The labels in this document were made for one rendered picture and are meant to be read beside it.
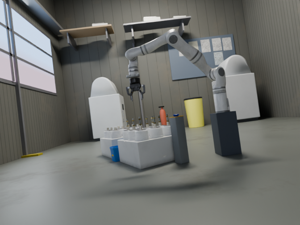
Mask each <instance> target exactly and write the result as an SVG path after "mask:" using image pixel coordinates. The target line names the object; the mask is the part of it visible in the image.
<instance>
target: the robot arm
mask: <svg viewBox="0 0 300 225"><path fill-rule="evenodd" d="M167 43H168V44H169V45H171V46H172V47H174V48H175V49H177V50H178V51H179V52H181V53H182V54H183V55H184V56H185V57H186V58H187V59H188V60H189V61H190V62H192V63H193V64H194V65H195V66H197V67H198V68H199V69H200V70H201V71H202V72H203V73H204V74H205V75H206V76H207V77H208V78H209V79H210V80H212V81H216V82H215V84H214V85H213V87H212V91H213V98H214V105H215V111H216V113H224V112H230V108H229V99H228V98H227V94H226V88H225V86H226V78H225V70H224V68H223V67H215V68H211V67H210V66H209V65H208V64H207V63H206V60H205V57H204V55H203V54H202V53H201V52H200V51H199V50H198V49H196V48H195V47H193V46H191V45H189V44H188V43H186V42H185V41H184V40H183V39H182V38H181V36H180V35H179V32H178V31H177V30H175V29H171V30H169V31H167V32H166V33H164V34H163V35H162V36H160V37H158V38H156V39H154V40H152V41H150V42H148V43H146V44H143V45H141V46H139V47H134V48H131V49H129V50H127V51H126V53H125V56H126V58H127V59H128V60H129V65H128V70H129V75H127V76H126V78H129V82H130V86H129V87H126V91H127V95H129V96H130V98H131V100H132V101H133V96H132V94H133V92H135V91H139V92H140V93H141V99H143V94H144V93H145V85H141V84H140V75H139V72H138V56H144V55H146V54H149V53H151V52H153V51H154V50H156V49H157V48H159V47H160V46H162V45H165V44H167ZM141 86H142V88H143V92H142V91H141V90H140V88H141ZM129 88H131V93H129Z"/></svg>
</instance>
